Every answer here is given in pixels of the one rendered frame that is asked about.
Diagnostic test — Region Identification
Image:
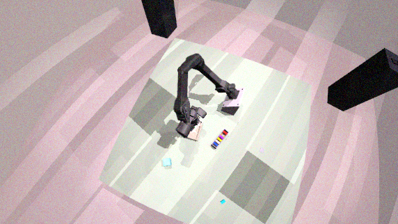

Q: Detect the small light blue block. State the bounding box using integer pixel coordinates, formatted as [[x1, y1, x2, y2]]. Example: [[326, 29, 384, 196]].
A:
[[163, 158, 172, 166]]

